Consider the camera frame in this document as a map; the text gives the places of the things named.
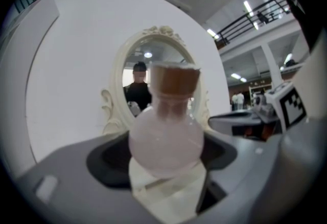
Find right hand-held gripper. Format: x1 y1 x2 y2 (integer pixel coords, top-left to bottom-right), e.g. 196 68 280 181
208 83 307 141

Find wooden display shelf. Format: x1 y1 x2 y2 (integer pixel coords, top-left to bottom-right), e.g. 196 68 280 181
248 84 273 109

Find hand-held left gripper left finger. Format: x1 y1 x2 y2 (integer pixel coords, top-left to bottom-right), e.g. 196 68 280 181
15 132 164 224

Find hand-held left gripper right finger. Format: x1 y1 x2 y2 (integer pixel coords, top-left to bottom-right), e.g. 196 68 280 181
196 132 279 224

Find oval white ornate framed mirror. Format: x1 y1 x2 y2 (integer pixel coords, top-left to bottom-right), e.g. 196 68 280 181
100 25 213 137

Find pink round glass bottle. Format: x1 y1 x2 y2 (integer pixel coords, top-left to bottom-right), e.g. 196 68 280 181
128 61 205 181

